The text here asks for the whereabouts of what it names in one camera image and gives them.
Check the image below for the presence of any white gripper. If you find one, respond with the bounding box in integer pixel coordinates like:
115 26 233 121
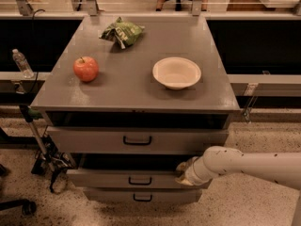
175 156 209 186

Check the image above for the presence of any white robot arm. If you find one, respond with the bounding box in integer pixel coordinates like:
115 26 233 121
176 146 301 191

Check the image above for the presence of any grey drawer cabinet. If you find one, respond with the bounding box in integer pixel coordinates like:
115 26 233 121
30 14 242 203

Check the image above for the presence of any grey top drawer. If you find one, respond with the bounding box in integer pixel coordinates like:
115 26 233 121
48 126 229 154

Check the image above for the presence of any white paper bowl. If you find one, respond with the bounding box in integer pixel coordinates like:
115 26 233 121
152 57 201 89

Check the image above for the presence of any red apple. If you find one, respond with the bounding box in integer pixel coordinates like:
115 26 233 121
73 56 99 82

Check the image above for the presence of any green chip bag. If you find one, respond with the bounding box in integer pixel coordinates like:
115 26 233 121
99 17 144 49

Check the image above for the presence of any black office chair base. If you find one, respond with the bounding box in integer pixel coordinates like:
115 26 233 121
0 164 37 216

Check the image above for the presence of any clear plastic water bottle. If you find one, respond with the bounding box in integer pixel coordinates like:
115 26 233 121
12 49 34 79

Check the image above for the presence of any metal clamp bracket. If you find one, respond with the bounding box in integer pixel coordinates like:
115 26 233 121
242 83 259 123

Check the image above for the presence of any green handled floor tool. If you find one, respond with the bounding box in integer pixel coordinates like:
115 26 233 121
19 105 73 193

